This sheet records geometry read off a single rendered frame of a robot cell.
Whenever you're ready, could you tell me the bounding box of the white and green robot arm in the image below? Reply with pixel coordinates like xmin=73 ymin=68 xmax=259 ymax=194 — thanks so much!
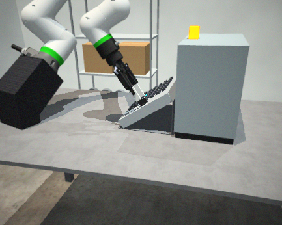
xmin=11 ymin=0 xmax=130 ymax=72

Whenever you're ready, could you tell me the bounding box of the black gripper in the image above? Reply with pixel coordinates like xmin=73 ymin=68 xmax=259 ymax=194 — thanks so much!
xmin=106 ymin=51 xmax=145 ymax=102

